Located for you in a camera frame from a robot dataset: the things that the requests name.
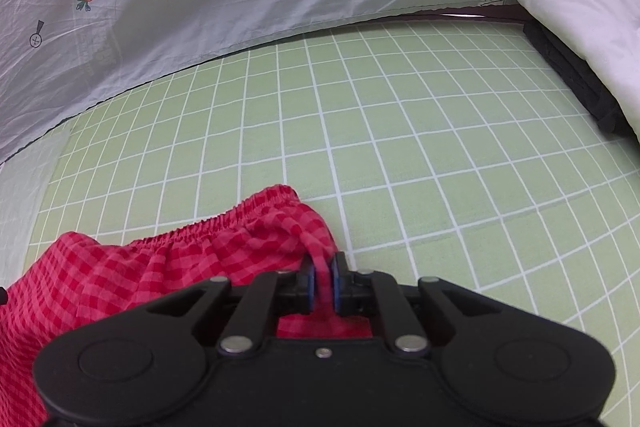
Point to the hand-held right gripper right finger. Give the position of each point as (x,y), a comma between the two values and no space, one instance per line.
(337,283)

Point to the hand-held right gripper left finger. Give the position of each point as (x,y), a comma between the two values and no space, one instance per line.
(310,283)

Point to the red checked shorts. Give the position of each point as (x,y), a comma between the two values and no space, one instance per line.
(125,272)

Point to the green grid bed sheet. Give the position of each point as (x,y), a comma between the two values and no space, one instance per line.
(400,132)

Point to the black folded cloth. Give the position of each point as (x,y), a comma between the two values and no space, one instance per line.
(570,72)

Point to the white folded cloth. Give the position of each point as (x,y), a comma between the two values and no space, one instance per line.
(585,12)

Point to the dark maroon bed rail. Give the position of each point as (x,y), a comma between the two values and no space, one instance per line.
(465,13)

